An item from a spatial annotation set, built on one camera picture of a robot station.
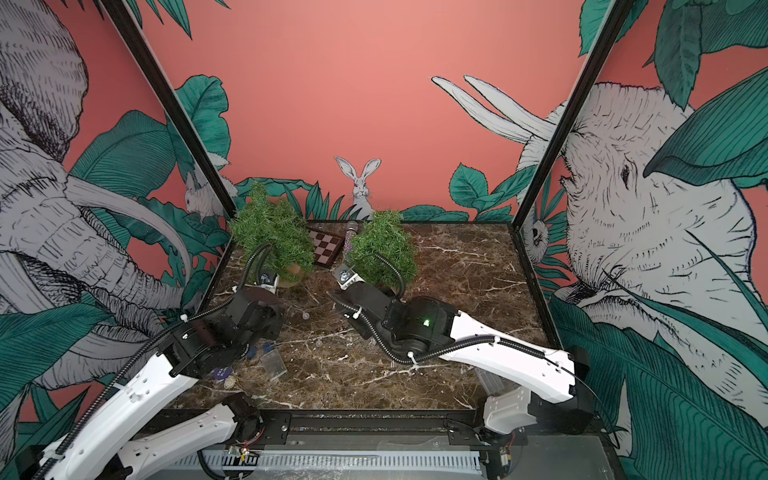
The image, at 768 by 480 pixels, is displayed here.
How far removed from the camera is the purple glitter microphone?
43.7 inches

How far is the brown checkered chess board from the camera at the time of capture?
1088mm

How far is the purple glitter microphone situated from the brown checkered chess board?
0.07 ft
